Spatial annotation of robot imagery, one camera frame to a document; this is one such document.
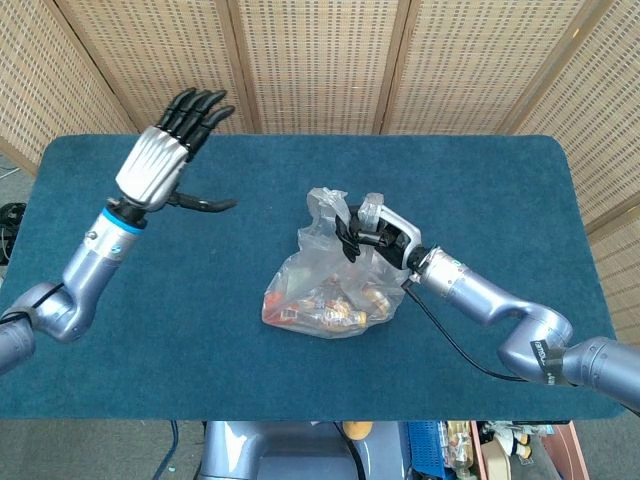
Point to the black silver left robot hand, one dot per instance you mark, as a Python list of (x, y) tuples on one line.
[(150, 165)]

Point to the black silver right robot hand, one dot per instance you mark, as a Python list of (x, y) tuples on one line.
[(400, 240)]

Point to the clear plastic bag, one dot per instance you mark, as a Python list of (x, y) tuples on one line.
[(320, 280)]

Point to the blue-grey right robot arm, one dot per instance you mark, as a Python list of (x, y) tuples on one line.
[(500, 305)]

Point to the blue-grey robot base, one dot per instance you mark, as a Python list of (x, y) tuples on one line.
[(240, 450)]

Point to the bottle with yellow cap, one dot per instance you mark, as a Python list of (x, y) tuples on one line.
[(378, 301)]

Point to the red snack packet with barcode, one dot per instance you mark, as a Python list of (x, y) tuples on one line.
[(280, 309)]

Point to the blue carpet table mat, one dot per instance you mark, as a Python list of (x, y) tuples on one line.
[(150, 350)]

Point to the woven bamboo folding screen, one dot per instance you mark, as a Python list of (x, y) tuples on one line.
[(320, 65)]

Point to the yellow orange round object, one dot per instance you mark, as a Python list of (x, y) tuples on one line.
[(357, 429)]

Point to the blue plastic basket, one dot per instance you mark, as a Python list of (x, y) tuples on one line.
[(425, 442)]

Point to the clear jar with contents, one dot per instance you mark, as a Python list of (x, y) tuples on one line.
[(457, 445)]

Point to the white plush toy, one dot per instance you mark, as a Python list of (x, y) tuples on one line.
[(510, 437)]

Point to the beige rounded container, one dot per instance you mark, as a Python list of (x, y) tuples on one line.
[(495, 462)]

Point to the reddish brown storage box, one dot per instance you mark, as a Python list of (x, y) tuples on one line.
[(570, 455)]

